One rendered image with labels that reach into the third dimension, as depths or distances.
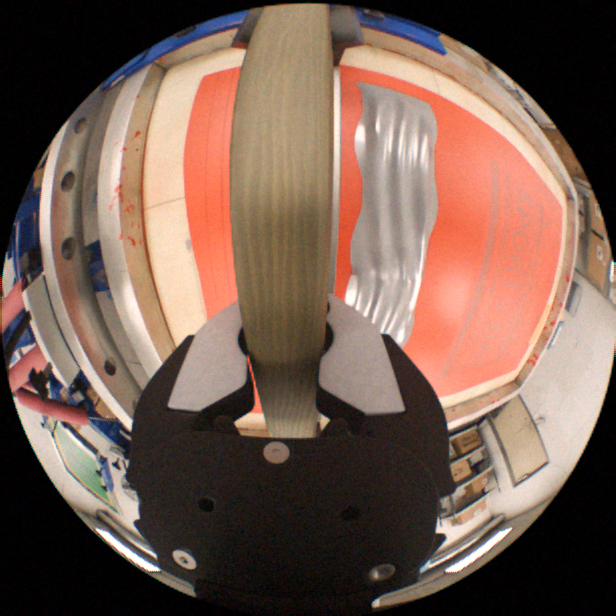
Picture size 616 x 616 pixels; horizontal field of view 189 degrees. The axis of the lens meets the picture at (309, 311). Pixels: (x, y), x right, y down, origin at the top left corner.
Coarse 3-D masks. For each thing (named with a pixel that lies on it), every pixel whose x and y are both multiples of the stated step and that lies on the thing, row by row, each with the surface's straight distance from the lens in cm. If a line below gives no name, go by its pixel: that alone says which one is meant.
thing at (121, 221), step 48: (192, 48) 26; (384, 48) 26; (144, 96) 24; (480, 96) 32; (144, 144) 23; (144, 240) 21; (576, 240) 61; (144, 288) 21; (144, 336) 22; (240, 432) 36
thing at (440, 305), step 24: (216, 288) 19; (336, 288) 18; (432, 288) 22; (456, 288) 24; (216, 312) 20; (432, 312) 23; (456, 312) 26; (528, 312) 44; (432, 336) 26; (528, 336) 52; (432, 360) 29; (432, 384) 34; (456, 384) 39
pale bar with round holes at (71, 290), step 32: (96, 96) 30; (64, 128) 27; (64, 160) 25; (64, 192) 24; (64, 224) 24; (64, 256) 28; (64, 288) 23; (64, 320) 25; (96, 320) 25; (96, 352) 25; (96, 384) 29; (128, 384) 29; (128, 416) 30
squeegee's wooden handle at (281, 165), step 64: (256, 64) 8; (320, 64) 8; (256, 128) 6; (320, 128) 6; (256, 192) 6; (320, 192) 6; (256, 256) 6; (320, 256) 6; (256, 320) 7; (320, 320) 7; (256, 384) 10
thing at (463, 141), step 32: (224, 96) 20; (352, 96) 19; (416, 96) 23; (192, 128) 20; (224, 128) 18; (352, 128) 18; (448, 128) 23; (480, 128) 28; (192, 160) 19; (224, 160) 18; (352, 160) 17; (448, 160) 21; (480, 160) 25; (512, 160) 32; (192, 192) 18; (224, 192) 17; (352, 192) 17; (448, 192) 21; (480, 192) 24; (544, 192) 43; (192, 224) 18; (224, 224) 17; (352, 224) 17; (448, 224) 21; (480, 224) 24; (224, 256) 18; (448, 256) 22; (544, 256) 43; (544, 288) 48
